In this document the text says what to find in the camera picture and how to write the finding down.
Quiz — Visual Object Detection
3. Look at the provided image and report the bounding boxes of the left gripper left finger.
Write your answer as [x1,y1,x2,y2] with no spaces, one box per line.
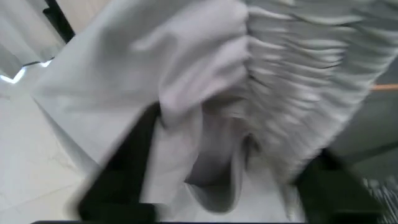
[77,102,163,222]

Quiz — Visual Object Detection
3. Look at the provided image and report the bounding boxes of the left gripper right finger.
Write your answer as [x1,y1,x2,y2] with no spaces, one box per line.
[294,148,386,223]

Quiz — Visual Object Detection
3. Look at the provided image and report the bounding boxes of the pink clothes hanger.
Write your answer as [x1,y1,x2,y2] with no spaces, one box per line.
[371,83,398,92]

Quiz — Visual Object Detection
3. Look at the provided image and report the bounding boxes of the pale grey shorts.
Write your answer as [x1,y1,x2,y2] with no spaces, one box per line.
[30,0,398,222]

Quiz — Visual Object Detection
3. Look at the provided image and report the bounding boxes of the black clothes rack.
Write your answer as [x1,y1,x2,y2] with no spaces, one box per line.
[42,0,76,44]

